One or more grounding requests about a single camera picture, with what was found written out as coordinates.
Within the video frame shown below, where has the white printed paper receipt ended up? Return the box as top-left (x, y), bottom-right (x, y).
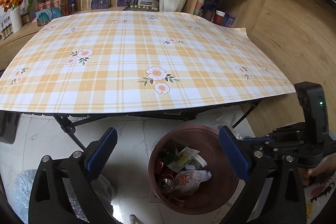
top-left (167, 147), bottom-right (199, 173)

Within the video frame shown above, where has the brown round trash bin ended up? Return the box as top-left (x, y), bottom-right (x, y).
top-left (148, 124), bottom-right (239, 215)

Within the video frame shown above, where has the person's right hand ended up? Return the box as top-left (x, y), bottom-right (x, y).
top-left (298, 153), bottom-right (336, 186)

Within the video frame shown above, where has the grey fluffy slipper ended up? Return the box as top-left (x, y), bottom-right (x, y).
top-left (13, 169), bottom-right (116, 223)

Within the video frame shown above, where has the purple small box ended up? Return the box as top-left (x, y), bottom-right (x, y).
top-left (221, 13), bottom-right (235, 28)

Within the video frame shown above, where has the red cup white lid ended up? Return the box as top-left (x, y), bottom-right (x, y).
top-left (213, 10), bottom-right (226, 26)

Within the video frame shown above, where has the yellow plaid floral tablecloth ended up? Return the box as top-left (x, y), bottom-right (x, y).
top-left (1, 11), bottom-right (294, 114)

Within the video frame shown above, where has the dark brown cup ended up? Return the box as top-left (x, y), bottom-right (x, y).
top-left (202, 10), bottom-right (214, 21)

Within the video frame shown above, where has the stack of paper cups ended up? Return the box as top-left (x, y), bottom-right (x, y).
top-left (193, 0), bottom-right (205, 15)

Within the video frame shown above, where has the white bottle vase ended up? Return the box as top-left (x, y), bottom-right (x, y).
top-left (10, 7), bottom-right (22, 33)

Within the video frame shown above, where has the striped flower basket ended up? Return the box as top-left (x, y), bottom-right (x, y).
top-left (35, 0), bottom-right (72, 27)

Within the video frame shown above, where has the orange flower bunch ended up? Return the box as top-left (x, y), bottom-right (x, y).
top-left (0, 0), bottom-right (23, 12)

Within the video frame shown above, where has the gold tray of bottles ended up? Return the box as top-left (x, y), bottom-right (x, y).
top-left (123, 5), bottom-right (159, 12)

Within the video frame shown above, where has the black folding table frame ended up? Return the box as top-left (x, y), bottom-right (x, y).
top-left (39, 99), bottom-right (262, 151)

